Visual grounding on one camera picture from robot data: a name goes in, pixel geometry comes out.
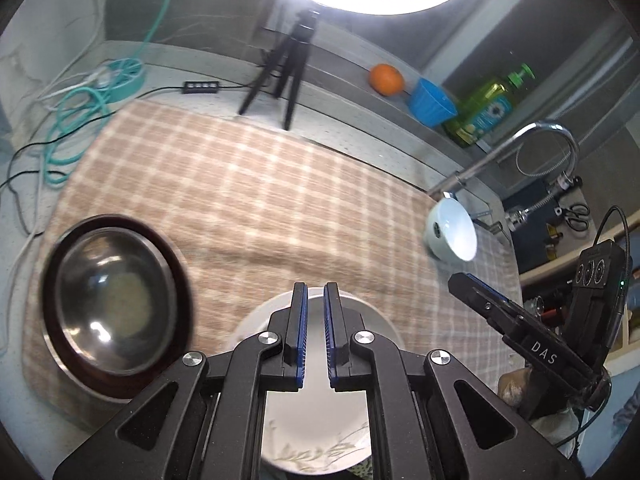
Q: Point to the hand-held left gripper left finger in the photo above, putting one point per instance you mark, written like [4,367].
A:
[299,335]

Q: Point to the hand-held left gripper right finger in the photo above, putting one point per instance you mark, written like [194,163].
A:
[330,335]

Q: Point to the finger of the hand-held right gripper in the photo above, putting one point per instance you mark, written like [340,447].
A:
[480,297]

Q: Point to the small white bowl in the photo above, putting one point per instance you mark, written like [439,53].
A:
[455,230]

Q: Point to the white oval plate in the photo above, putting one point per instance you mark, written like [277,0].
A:
[315,425]

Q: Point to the dark red bowl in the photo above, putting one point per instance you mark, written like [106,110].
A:
[172,280]

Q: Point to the large steel bowl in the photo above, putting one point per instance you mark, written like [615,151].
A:
[85,375]

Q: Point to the person's right hand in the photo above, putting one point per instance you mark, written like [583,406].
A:
[515,387]

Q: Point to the black scissors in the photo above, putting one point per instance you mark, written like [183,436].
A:
[575,215]

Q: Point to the chrome faucet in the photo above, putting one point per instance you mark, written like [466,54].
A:
[475,170]

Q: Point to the plaid beige tablecloth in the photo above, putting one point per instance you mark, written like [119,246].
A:
[250,200]

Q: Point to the green soap bottle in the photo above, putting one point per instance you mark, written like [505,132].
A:
[480,110]

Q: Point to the blue plastic bowl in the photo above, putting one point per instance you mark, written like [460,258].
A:
[430,102]

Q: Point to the orange fruit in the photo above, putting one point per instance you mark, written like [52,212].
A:
[386,80]

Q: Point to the black tripod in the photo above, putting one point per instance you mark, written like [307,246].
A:
[290,85]

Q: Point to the black inline controller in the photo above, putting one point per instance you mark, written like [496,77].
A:
[201,87]

